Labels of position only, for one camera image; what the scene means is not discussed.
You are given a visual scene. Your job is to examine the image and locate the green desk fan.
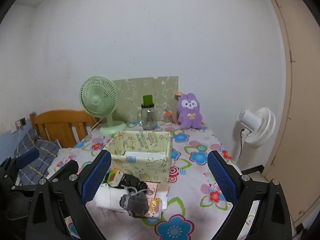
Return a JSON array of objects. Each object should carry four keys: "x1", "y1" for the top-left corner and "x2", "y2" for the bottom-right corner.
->
[{"x1": 79, "y1": 76, "x2": 127, "y2": 135}]

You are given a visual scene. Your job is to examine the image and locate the white cloth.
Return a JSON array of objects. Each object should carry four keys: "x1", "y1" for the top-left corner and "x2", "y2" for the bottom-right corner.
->
[{"x1": 94, "y1": 183, "x2": 131, "y2": 212}]

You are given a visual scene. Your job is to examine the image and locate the wall power outlet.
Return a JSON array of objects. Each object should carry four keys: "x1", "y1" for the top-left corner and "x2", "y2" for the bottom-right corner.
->
[{"x1": 14, "y1": 117, "x2": 27, "y2": 129}]

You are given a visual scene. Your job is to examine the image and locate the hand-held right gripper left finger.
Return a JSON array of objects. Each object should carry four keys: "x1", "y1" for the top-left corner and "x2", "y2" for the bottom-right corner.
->
[{"x1": 25, "y1": 150, "x2": 112, "y2": 240}]

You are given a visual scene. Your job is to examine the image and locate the grey plaid pillow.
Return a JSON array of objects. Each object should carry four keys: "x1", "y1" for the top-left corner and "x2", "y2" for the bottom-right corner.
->
[{"x1": 14, "y1": 127, "x2": 60, "y2": 185}]

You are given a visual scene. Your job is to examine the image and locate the glass jar with green lid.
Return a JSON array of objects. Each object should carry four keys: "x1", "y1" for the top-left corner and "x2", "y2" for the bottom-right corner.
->
[{"x1": 138, "y1": 95, "x2": 157, "y2": 131}]

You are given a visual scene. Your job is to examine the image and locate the black sock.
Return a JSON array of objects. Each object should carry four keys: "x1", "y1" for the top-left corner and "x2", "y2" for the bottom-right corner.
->
[{"x1": 122, "y1": 173, "x2": 149, "y2": 193}]

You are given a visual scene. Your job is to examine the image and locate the pink cartoon packet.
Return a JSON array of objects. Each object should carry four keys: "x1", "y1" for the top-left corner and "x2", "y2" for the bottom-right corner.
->
[{"x1": 146, "y1": 182, "x2": 164, "y2": 221}]

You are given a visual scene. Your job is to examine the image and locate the black fan cable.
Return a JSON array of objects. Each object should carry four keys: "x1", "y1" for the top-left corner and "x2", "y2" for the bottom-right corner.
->
[{"x1": 239, "y1": 129, "x2": 244, "y2": 165}]

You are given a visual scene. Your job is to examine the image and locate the grey socks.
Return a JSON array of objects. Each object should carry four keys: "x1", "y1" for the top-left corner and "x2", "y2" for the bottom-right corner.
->
[{"x1": 119, "y1": 192, "x2": 149, "y2": 218}]

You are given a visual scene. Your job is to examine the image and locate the floral tablecloth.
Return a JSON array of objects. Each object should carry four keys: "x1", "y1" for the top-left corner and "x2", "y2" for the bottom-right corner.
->
[{"x1": 50, "y1": 121, "x2": 260, "y2": 240}]

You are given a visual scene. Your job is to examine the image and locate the beige and white packet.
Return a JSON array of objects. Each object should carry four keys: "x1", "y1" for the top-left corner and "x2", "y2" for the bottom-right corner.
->
[{"x1": 155, "y1": 182, "x2": 171, "y2": 211}]

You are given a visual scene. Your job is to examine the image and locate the purple plush bunny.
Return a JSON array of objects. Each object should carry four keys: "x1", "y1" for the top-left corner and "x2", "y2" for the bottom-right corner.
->
[{"x1": 175, "y1": 91, "x2": 202, "y2": 130}]

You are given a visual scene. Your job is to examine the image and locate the beige door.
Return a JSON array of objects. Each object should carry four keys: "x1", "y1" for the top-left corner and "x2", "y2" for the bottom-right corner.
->
[{"x1": 264, "y1": 0, "x2": 320, "y2": 230}]

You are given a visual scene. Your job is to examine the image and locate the wooden bed headboard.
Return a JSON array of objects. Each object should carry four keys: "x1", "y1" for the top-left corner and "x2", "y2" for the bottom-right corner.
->
[{"x1": 29, "y1": 109, "x2": 99, "y2": 148}]

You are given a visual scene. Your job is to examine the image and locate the white fan cord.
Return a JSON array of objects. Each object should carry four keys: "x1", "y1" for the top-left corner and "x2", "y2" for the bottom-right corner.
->
[{"x1": 91, "y1": 117, "x2": 103, "y2": 131}]

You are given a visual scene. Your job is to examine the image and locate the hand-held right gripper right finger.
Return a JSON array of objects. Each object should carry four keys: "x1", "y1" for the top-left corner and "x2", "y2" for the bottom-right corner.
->
[{"x1": 207, "y1": 150, "x2": 293, "y2": 240}]

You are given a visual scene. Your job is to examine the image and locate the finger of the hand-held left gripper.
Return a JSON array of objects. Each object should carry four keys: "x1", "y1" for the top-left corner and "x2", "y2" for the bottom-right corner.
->
[
  {"x1": 46, "y1": 160, "x2": 79, "y2": 182},
  {"x1": 0, "y1": 148, "x2": 40, "y2": 180}
]

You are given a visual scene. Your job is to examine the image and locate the yellow black packet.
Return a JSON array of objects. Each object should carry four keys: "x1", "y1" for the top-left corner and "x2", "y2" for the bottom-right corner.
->
[{"x1": 106, "y1": 169, "x2": 124, "y2": 188}]

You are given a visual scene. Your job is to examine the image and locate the white standing fan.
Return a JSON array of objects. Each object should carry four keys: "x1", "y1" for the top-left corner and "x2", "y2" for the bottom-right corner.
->
[{"x1": 231, "y1": 107, "x2": 276, "y2": 165}]

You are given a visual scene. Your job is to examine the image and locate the white charging cable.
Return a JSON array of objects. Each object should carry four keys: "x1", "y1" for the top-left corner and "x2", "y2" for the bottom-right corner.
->
[{"x1": 16, "y1": 127, "x2": 23, "y2": 155}]

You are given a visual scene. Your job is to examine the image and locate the yellow cartoon fabric storage box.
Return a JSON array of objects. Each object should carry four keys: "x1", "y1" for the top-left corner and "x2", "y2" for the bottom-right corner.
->
[{"x1": 103, "y1": 130, "x2": 173, "y2": 183}]

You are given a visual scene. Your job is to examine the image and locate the green patterned board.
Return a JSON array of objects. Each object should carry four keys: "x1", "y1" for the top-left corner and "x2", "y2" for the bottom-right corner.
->
[{"x1": 112, "y1": 75, "x2": 179, "y2": 124}]

